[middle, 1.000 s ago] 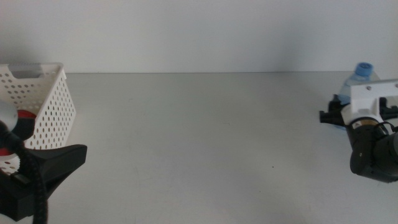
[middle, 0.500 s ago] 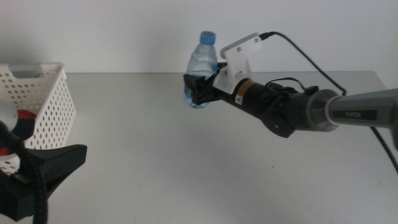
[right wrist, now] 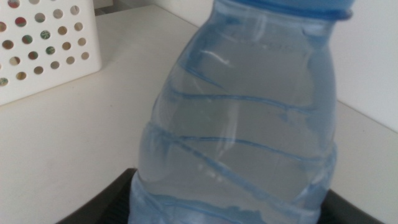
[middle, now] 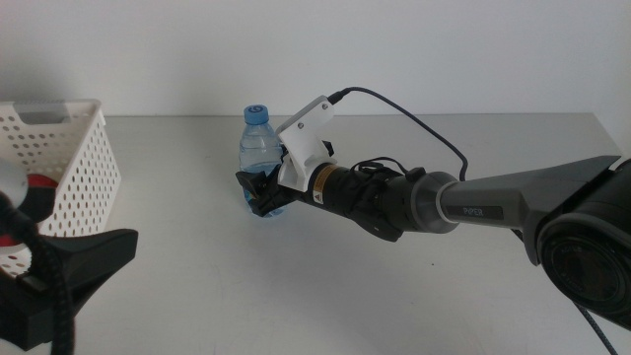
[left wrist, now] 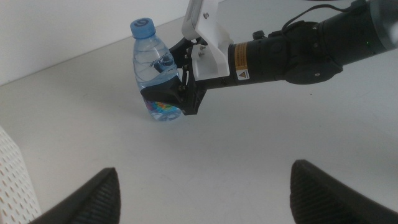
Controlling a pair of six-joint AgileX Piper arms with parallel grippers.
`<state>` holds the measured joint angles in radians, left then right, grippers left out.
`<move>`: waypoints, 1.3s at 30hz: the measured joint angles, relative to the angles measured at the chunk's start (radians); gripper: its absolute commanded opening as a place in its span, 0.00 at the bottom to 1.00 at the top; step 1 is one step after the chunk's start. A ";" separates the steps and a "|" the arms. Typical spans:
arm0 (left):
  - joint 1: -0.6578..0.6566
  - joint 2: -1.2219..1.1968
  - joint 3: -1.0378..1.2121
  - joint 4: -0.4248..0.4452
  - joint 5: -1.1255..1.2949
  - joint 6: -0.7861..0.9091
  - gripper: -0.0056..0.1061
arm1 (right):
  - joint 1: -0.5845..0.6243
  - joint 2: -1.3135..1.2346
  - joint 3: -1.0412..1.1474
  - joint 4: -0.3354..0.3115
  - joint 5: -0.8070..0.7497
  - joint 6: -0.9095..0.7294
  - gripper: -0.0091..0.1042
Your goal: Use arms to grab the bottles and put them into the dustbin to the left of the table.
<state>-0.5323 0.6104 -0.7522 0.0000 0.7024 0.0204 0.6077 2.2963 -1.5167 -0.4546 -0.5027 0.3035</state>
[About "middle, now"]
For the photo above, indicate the red soda can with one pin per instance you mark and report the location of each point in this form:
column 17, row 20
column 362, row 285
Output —
column 42, row 181

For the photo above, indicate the white perforated plastic basket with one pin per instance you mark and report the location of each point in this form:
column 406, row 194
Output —
column 84, row 172

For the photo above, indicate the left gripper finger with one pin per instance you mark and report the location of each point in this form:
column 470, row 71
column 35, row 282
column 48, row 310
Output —
column 103, row 256

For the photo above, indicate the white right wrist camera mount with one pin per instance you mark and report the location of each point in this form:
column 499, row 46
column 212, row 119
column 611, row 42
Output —
column 303, row 138

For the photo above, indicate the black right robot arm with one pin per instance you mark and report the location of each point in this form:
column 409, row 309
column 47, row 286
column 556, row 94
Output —
column 493, row 204

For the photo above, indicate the clear water bottle blue label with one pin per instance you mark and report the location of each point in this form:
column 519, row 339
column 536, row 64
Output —
column 257, row 143

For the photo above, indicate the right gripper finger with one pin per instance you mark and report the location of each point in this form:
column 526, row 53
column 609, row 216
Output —
column 263, row 206
column 254, row 182

